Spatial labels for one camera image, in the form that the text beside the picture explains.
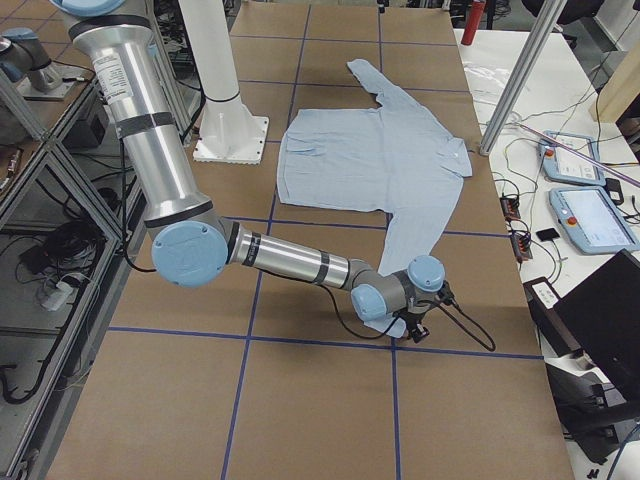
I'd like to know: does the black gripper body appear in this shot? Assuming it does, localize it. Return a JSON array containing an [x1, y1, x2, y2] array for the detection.
[[397, 303, 433, 342]]

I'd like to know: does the light blue button shirt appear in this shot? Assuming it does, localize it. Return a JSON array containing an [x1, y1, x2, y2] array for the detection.
[[276, 58, 474, 342]]

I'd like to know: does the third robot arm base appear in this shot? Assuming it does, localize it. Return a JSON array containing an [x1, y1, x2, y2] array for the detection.
[[1, 27, 68, 101]]

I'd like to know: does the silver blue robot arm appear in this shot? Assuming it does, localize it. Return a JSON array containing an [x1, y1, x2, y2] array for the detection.
[[58, 1, 447, 341]]

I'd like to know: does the orange circuit board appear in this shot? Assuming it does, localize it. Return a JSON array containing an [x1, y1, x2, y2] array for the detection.
[[500, 196, 521, 221]]

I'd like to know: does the black monitor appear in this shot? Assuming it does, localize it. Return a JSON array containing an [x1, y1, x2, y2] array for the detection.
[[523, 249, 639, 400]]

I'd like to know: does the lower blue teach pendant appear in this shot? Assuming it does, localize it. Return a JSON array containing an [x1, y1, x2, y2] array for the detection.
[[548, 186, 639, 255]]

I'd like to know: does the blue teach pendant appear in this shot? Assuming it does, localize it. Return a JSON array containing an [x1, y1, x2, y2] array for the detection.
[[548, 186, 639, 255], [539, 130, 605, 187]]

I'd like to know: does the upper blue teach pendant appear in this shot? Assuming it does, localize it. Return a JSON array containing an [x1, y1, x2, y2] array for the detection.
[[539, 130, 605, 187]]

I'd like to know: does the red cylinder bottle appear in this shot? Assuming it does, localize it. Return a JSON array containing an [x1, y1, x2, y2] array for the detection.
[[461, 0, 486, 46]]

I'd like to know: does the white power strip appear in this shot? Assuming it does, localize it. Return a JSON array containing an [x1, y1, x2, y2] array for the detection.
[[41, 280, 74, 311]]

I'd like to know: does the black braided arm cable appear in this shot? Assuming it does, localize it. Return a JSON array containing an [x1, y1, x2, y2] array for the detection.
[[327, 282, 497, 354]]

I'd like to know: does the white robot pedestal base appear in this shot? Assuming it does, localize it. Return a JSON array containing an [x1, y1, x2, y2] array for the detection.
[[179, 0, 269, 165]]

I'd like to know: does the aluminium frame post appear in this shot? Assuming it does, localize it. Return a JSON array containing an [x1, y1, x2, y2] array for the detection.
[[479, 0, 567, 156]]

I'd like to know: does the aluminium frame rack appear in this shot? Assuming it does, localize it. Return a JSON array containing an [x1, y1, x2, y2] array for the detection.
[[0, 44, 201, 476]]

